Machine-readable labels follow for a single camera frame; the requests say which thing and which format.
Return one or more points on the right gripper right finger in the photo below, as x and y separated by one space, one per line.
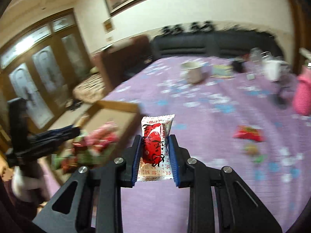
220 201

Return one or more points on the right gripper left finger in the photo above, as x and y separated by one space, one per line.
90 200

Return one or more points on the pink snack packet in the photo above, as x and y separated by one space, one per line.
101 138

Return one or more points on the white red snack packet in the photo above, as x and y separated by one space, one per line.
155 163

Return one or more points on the green candy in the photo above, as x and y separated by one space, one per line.
252 150

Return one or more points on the red rectangular snack packet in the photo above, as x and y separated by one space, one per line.
247 132

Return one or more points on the white gloved left hand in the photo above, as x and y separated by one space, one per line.
30 189

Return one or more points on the cardboard box tray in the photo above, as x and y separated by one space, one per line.
75 153

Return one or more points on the wooden glass door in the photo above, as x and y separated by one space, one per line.
42 65

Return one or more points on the purple floral tablecloth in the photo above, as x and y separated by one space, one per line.
207 116

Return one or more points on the grey phone stand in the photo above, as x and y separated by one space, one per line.
284 84

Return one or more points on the brown armchair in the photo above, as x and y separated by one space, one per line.
122 60

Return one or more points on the pink knitted bottle cover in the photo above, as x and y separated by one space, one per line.
301 100

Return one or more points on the green booklet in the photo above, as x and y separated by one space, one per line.
222 71

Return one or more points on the black small cup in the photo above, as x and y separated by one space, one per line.
238 66

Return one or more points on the white ceramic mug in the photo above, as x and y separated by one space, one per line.
191 72

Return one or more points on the clear plastic container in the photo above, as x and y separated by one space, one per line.
256 58

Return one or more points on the white plastic jar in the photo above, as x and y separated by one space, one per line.
271 70

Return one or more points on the black leather sofa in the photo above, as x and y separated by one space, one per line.
221 43

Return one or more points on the small wall plaque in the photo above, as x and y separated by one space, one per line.
108 25

